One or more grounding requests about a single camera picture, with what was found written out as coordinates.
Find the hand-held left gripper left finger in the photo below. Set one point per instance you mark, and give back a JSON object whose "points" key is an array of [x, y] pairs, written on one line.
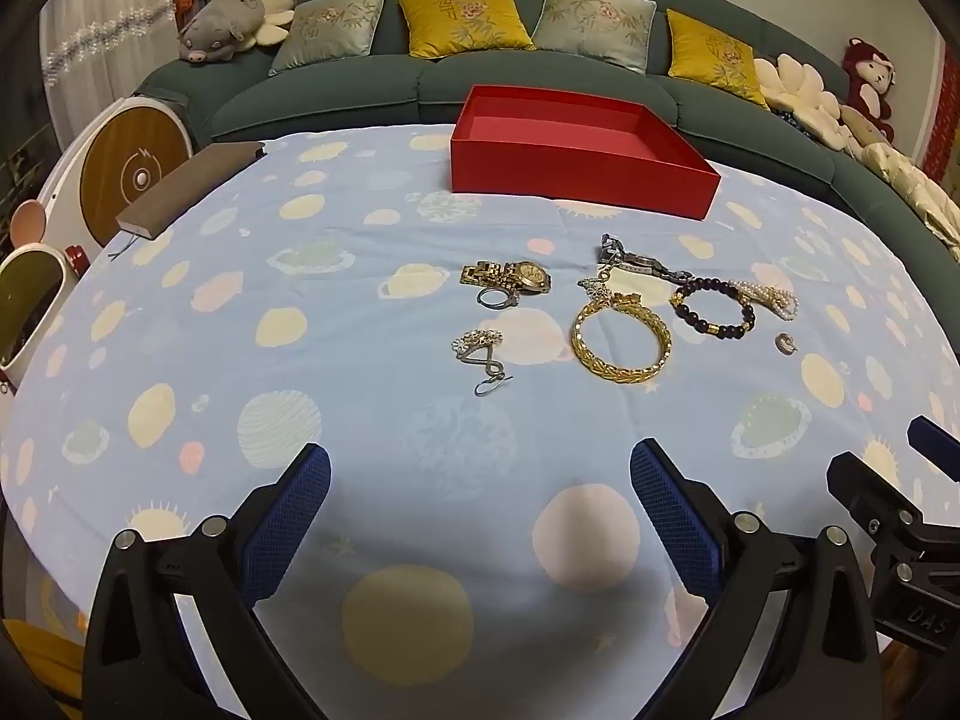
{"points": [[292, 517]]}

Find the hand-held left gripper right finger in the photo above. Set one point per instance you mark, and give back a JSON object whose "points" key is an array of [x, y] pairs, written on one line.
{"points": [[675, 517]]}

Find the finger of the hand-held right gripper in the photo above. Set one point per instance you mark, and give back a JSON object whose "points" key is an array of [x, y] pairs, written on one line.
{"points": [[934, 441], [862, 484]]}

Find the gold flower earring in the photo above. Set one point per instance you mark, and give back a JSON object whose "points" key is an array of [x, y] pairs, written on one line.
{"points": [[596, 287]]}

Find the gold wrist watch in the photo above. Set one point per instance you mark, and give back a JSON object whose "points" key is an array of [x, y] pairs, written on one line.
{"points": [[529, 275]]}

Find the red cardboard box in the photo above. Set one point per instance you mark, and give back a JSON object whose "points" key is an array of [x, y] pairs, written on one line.
{"points": [[570, 165]]}

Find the blue planet print tablecloth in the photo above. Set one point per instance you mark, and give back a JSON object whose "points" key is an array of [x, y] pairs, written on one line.
{"points": [[375, 390]]}

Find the cream quilted blanket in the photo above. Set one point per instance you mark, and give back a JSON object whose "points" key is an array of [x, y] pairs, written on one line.
{"points": [[915, 191]]}

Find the beige plush cushion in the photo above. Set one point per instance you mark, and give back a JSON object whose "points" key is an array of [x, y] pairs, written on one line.
{"points": [[862, 124]]}

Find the small red object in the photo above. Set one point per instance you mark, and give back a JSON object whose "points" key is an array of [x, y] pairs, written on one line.
{"points": [[76, 256]]}

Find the blue patterned cloth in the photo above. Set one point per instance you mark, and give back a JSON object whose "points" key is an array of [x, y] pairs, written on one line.
{"points": [[791, 124]]}

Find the brown notebook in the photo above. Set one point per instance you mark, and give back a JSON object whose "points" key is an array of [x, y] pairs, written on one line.
{"points": [[187, 184]]}

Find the red monkey plush toy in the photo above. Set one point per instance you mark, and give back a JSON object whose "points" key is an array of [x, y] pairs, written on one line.
{"points": [[870, 79]]}

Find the white flower plush cushion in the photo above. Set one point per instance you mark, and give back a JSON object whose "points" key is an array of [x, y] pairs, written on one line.
{"points": [[802, 94]]}

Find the round white wooden-faced appliance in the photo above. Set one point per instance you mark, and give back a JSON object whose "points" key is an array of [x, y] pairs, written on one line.
{"points": [[127, 165]]}

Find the pink round object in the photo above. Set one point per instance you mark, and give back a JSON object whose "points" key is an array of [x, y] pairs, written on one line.
{"points": [[28, 221]]}

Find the green fabric sofa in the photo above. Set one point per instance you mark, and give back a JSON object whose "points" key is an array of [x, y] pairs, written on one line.
{"points": [[337, 90]]}

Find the yellow embroidered cushion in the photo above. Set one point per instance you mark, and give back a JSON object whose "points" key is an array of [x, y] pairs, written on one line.
{"points": [[465, 19], [712, 56]]}

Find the grey embroidered cushion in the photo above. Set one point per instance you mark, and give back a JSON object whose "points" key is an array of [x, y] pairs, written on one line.
{"points": [[596, 22], [330, 26]]}

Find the grey pig plush toy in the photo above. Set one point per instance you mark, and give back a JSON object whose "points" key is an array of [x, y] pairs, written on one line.
{"points": [[217, 30]]}

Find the red hanging wall decoration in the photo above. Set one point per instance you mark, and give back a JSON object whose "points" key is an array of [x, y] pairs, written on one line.
{"points": [[943, 120]]}

